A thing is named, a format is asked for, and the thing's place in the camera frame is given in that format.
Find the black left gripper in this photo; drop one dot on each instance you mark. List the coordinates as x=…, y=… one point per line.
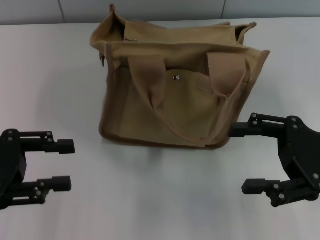
x=11, y=160

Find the khaki canvas food bag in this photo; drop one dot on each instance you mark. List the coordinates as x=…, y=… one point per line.
x=150, y=112

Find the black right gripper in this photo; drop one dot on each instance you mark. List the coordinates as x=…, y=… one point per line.
x=305, y=160

